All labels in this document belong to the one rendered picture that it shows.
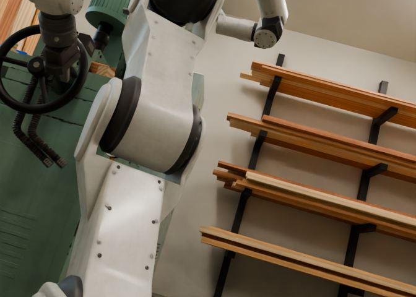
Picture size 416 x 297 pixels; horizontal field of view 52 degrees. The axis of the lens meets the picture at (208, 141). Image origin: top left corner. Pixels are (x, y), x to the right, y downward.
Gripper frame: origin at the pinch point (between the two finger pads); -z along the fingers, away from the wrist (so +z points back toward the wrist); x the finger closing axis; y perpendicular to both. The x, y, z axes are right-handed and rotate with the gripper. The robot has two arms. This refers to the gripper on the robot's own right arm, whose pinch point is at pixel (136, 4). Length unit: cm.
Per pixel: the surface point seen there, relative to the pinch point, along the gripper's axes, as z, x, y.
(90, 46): -8.5, 21.9, 5.1
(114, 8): -10.0, -3.0, 6.7
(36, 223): -5, 77, 31
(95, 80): -3.4, 30.4, 11.4
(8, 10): -132, -89, 100
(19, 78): -28.6, 36.7, 14.0
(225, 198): 48, -70, 233
